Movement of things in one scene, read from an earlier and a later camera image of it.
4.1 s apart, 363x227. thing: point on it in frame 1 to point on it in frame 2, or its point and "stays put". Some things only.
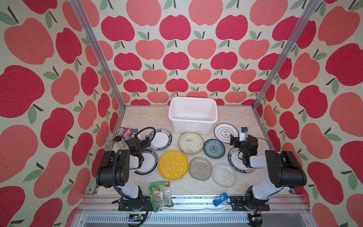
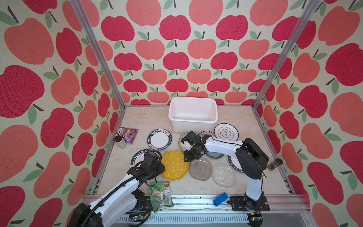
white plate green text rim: x=162 y=140 stays put
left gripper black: x=143 y=142 to x=161 y=168
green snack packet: x=160 y=194 stays put
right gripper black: x=237 y=142 to x=187 y=157
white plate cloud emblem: x=222 y=132 stays put
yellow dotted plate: x=173 y=165 stays put
